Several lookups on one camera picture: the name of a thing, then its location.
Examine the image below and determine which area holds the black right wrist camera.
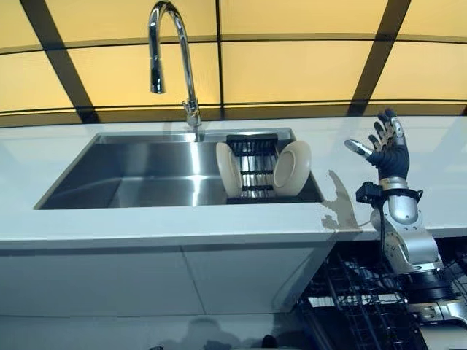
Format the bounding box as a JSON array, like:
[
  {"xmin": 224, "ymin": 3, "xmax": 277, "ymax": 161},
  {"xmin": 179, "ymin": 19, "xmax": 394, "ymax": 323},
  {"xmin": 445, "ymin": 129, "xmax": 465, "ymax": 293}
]
[{"xmin": 355, "ymin": 181, "xmax": 385, "ymax": 206}]

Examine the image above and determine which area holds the black built-in dishwasher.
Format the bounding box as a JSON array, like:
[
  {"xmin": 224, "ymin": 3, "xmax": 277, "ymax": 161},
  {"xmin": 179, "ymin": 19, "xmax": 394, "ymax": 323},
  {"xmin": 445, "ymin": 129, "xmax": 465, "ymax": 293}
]
[{"xmin": 269, "ymin": 236, "xmax": 467, "ymax": 350}]

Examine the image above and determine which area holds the dark wire dishwasher plate rack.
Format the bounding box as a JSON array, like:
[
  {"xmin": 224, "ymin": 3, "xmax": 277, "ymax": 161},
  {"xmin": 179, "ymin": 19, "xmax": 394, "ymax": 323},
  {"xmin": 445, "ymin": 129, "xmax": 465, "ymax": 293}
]
[{"xmin": 302, "ymin": 251, "xmax": 442, "ymax": 350}]

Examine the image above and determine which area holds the black dish drying rack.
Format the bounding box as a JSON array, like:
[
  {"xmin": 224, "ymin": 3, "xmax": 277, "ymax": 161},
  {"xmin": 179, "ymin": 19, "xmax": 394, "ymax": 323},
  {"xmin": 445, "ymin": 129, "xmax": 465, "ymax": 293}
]
[{"xmin": 225, "ymin": 133, "xmax": 281, "ymax": 205}]

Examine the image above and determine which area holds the chrome gooseneck faucet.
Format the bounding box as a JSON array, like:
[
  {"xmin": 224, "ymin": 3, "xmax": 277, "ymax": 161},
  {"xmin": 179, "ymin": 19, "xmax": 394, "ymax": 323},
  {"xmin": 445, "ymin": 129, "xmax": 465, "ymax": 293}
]
[{"xmin": 147, "ymin": 0, "xmax": 204, "ymax": 143}]

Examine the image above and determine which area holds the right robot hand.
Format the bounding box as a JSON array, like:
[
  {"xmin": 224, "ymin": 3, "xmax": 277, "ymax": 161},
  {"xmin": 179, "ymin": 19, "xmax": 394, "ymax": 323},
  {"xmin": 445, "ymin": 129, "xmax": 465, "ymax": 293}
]
[{"xmin": 344, "ymin": 108, "xmax": 410, "ymax": 180}]

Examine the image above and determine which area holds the stainless steel sink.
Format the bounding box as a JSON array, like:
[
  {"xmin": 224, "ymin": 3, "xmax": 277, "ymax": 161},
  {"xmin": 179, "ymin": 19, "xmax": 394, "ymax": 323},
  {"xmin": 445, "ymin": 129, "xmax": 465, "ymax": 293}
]
[{"xmin": 34, "ymin": 127, "xmax": 325, "ymax": 211}]

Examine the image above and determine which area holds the cream round plate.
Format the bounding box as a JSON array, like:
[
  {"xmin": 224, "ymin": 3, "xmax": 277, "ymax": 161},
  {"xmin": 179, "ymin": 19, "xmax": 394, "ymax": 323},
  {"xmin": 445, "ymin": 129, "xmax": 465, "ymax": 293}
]
[
  {"xmin": 215, "ymin": 141, "xmax": 244, "ymax": 197},
  {"xmin": 272, "ymin": 139, "xmax": 313, "ymax": 196}
]

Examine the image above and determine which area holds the narrow white cabinet door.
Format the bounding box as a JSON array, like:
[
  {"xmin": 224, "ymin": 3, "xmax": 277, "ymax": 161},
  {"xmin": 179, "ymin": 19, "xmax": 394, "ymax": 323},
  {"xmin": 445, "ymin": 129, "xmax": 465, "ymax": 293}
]
[{"xmin": 181, "ymin": 246, "xmax": 326, "ymax": 315}]

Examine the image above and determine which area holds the wide white cabinet door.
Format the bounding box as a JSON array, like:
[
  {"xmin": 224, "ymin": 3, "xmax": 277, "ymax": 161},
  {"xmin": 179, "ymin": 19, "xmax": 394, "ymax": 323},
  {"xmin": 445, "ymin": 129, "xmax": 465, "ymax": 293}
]
[{"xmin": 0, "ymin": 243, "xmax": 206, "ymax": 319}]

